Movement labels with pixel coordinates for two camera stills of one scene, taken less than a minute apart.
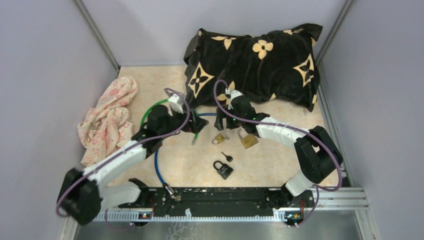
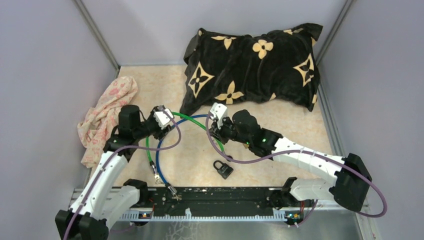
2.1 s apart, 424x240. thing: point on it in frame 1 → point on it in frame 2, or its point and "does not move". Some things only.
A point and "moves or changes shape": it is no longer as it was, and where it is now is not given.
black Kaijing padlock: [225, 171] does not move
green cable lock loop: [195, 137] moves or changes shape
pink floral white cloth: [107, 126] does not move
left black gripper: [194, 123] → [160, 133]
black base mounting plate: [220, 200] does not move
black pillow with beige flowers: [279, 66] does not move
